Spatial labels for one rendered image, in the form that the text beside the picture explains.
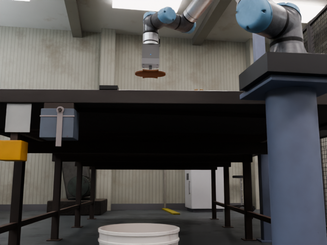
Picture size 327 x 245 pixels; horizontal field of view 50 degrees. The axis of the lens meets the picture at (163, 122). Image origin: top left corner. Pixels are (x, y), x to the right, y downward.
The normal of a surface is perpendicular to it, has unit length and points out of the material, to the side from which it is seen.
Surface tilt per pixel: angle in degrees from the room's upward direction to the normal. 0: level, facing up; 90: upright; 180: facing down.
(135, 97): 90
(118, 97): 90
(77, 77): 90
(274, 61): 90
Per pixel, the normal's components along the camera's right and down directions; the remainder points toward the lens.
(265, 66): -0.99, -0.03
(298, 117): -0.08, -0.17
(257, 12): -0.75, 0.01
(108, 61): 0.15, -0.17
